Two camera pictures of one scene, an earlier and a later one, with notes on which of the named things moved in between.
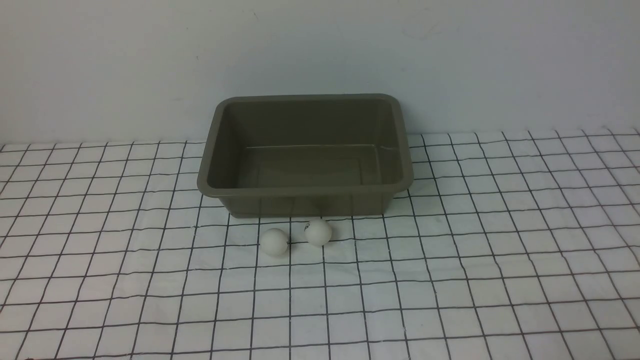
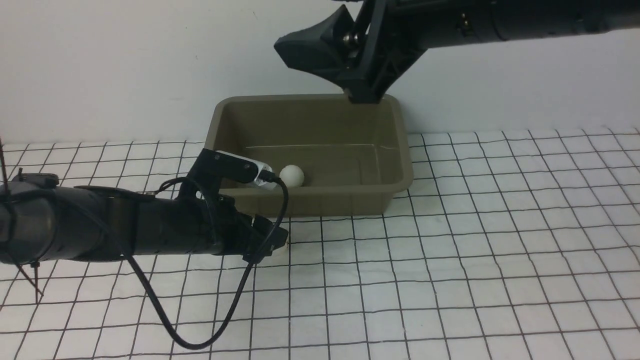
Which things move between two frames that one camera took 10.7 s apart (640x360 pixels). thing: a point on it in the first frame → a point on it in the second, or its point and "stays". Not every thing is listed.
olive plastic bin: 303,155 stays
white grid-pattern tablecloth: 521,244 stays
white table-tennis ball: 318,232 → 292,175
